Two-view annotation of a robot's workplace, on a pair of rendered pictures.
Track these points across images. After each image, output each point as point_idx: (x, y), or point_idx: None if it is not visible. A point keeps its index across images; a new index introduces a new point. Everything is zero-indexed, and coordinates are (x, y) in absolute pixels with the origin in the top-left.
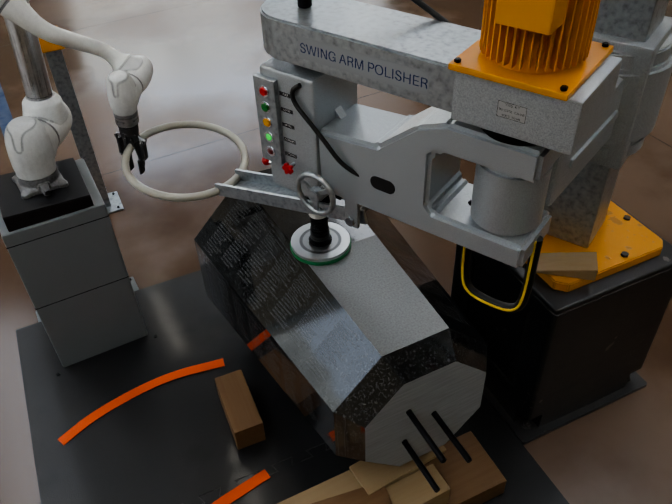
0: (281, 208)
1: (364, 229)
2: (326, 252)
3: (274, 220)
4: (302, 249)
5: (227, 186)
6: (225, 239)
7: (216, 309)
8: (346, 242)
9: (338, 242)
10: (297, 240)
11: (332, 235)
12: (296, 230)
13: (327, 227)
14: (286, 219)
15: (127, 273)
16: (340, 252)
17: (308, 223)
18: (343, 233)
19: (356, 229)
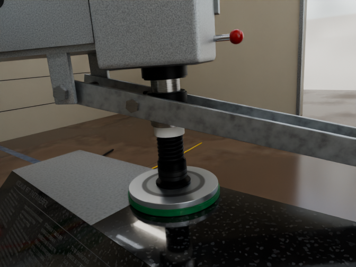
0: (293, 221)
1: (113, 228)
2: (156, 174)
3: (276, 202)
4: (188, 169)
5: (344, 124)
6: None
7: None
8: (133, 187)
9: (145, 185)
10: (203, 175)
11: (159, 189)
12: (216, 182)
13: (158, 157)
14: (260, 207)
15: None
16: (136, 177)
17: (208, 193)
18: (143, 195)
19: (128, 224)
